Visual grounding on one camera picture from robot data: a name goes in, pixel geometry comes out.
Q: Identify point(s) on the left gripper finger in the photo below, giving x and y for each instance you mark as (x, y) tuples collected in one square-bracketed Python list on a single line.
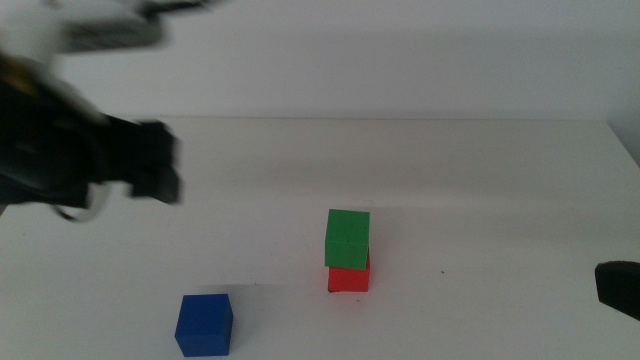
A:
[(160, 187)]

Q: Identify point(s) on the green cube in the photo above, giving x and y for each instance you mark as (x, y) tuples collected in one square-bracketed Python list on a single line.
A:
[(347, 240)]

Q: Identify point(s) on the blue cube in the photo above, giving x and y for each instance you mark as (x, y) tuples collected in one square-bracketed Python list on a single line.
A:
[(204, 326)]

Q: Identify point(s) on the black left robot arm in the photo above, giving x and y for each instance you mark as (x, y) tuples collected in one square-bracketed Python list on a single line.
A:
[(35, 145)]

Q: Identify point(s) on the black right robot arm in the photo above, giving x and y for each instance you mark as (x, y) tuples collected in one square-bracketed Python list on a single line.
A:
[(620, 290)]

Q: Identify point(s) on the red cube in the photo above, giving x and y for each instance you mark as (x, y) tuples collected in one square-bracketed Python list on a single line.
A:
[(349, 281)]

